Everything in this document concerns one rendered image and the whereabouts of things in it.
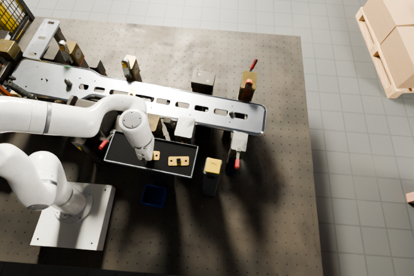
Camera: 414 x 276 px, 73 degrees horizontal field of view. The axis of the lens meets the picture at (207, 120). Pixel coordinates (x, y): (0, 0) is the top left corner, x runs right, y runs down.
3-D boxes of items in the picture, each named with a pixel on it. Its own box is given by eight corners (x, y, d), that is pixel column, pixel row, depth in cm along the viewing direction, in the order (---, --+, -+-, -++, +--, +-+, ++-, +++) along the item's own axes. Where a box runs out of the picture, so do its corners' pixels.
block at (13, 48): (46, 78, 186) (14, 40, 154) (40, 88, 183) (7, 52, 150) (35, 76, 187) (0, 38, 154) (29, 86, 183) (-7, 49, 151)
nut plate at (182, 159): (188, 156, 118) (188, 155, 117) (188, 165, 116) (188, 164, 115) (168, 156, 117) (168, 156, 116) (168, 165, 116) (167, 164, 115)
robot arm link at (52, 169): (44, 209, 124) (13, 194, 104) (47, 170, 133) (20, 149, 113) (72, 204, 126) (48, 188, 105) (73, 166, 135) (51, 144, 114)
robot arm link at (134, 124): (127, 124, 100) (128, 148, 96) (117, 106, 88) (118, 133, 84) (151, 121, 101) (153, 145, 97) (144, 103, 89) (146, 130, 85)
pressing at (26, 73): (267, 101, 150) (268, 100, 149) (263, 140, 140) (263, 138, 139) (23, 57, 158) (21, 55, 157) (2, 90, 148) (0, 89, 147)
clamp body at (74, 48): (99, 74, 190) (79, 37, 158) (93, 88, 184) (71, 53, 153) (90, 72, 190) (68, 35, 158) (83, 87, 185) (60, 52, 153)
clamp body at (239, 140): (238, 158, 167) (248, 133, 134) (235, 177, 161) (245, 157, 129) (226, 156, 167) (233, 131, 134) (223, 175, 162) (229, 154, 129)
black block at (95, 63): (116, 82, 187) (103, 54, 160) (111, 95, 183) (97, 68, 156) (108, 81, 187) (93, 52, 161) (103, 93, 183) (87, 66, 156)
